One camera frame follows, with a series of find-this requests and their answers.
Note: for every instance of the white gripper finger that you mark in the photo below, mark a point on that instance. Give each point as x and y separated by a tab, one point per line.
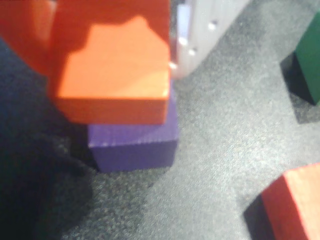
200	35

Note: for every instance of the red wooden cube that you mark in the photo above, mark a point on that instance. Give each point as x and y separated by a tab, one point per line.
297	202

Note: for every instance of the purple wooden cube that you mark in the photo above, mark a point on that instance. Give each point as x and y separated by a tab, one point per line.
135	147

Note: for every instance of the orange wooden cube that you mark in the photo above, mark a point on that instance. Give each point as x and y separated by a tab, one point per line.
117	70

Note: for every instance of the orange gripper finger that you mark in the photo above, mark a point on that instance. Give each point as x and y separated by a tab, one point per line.
27	32

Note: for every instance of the black fabric mat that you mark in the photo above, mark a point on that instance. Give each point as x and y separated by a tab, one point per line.
225	137

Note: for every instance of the green wooden cube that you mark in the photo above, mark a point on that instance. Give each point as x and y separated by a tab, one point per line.
310	62

